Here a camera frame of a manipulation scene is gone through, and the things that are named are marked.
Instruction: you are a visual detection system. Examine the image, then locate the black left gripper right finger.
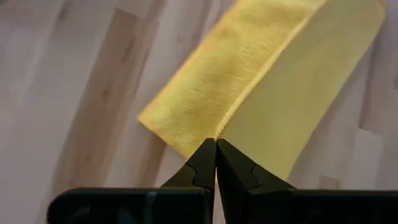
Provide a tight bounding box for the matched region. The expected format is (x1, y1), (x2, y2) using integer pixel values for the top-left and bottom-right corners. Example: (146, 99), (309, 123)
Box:
(216, 138), (398, 224)

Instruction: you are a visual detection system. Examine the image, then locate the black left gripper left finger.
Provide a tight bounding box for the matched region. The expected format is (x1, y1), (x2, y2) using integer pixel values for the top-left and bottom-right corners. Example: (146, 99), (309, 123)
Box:
(46, 138), (218, 224)

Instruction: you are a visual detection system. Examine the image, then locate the yellow microfiber towel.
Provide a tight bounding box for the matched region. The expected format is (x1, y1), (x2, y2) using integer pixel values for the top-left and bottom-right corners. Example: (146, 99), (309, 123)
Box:
(138, 0), (388, 181)

